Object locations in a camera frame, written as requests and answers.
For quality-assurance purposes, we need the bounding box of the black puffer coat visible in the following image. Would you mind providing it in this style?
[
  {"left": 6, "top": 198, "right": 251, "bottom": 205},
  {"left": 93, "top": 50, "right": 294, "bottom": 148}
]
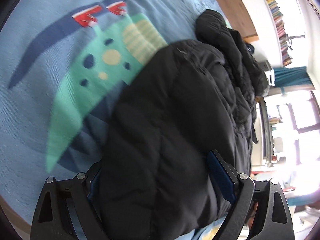
[{"left": 99, "top": 10, "right": 269, "bottom": 239}]

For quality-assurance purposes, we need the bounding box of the long desk by window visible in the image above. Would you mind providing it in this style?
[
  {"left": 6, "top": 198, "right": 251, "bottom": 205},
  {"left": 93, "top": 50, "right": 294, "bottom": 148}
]
[{"left": 251, "top": 98, "right": 274, "bottom": 167}]

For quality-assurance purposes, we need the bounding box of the teal curtain right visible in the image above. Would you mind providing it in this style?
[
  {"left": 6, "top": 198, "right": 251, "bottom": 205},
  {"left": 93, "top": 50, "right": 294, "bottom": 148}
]
[{"left": 274, "top": 67, "right": 312, "bottom": 88}]

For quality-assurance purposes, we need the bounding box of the white printer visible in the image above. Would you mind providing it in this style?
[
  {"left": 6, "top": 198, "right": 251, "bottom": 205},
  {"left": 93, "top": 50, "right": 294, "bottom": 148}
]
[{"left": 259, "top": 60, "right": 275, "bottom": 86}]

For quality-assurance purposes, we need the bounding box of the blue monster-print bed cover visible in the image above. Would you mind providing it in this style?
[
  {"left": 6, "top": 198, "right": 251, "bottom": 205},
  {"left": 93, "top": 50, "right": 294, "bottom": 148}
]
[{"left": 1, "top": 0, "right": 222, "bottom": 239}]

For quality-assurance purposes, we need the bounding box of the dark blue backpack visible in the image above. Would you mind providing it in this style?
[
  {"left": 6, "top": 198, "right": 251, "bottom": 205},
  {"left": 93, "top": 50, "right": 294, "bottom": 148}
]
[{"left": 246, "top": 43, "right": 255, "bottom": 55}]

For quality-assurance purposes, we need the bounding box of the wooden headboard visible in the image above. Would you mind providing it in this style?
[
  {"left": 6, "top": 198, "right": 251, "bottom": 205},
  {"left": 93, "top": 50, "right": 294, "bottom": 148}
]
[{"left": 217, "top": 0, "right": 259, "bottom": 43}]

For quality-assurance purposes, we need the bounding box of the row of books on shelf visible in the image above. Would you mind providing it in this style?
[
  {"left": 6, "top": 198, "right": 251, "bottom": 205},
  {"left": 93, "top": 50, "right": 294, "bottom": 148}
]
[{"left": 265, "top": 0, "right": 292, "bottom": 67}]

